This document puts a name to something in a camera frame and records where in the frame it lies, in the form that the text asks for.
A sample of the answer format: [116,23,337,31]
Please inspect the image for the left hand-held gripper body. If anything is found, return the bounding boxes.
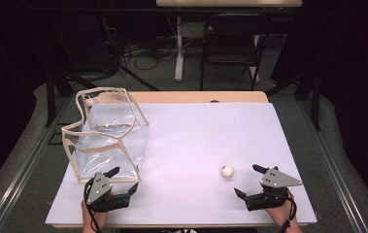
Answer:
[84,172,131,214]

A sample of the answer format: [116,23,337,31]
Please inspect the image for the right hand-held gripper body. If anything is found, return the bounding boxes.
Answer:
[245,168,303,213]

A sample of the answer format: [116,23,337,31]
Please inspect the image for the small white ball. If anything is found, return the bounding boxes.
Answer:
[220,165,235,179]

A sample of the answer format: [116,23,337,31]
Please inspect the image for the clear bag with beige trim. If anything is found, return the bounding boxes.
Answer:
[61,86,151,184]

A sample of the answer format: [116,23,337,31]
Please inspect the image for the person's left hand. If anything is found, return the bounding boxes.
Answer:
[81,199,109,229]

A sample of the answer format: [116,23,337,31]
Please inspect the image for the person's right hand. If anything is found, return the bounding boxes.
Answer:
[264,195,299,228]

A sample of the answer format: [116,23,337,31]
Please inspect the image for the person's dark clothing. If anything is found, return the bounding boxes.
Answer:
[117,227,253,233]

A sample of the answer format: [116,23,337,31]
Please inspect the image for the white table mat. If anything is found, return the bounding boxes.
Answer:
[45,102,318,226]

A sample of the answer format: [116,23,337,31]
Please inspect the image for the black metal stand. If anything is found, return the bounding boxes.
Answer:
[264,63,322,132]
[44,67,57,128]

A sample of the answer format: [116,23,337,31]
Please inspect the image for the black folding chair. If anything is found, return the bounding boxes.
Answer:
[200,13,274,92]

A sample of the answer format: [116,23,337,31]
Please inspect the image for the white-legged desk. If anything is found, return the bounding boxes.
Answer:
[155,0,304,83]

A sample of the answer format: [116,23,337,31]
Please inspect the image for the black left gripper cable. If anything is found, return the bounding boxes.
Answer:
[83,178,104,233]

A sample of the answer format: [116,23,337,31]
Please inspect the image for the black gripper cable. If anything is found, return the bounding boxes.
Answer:
[278,188,299,233]
[83,178,104,233]

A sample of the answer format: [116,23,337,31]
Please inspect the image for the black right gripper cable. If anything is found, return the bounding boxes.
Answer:
[278,188,299,233]

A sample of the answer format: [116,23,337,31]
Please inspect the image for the aluminium floor rail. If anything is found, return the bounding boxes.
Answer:
[299,98,368,233]
[0,96,73,233]

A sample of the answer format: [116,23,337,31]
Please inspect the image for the bundle of floor cables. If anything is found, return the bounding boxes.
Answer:
[118,38,180,71]

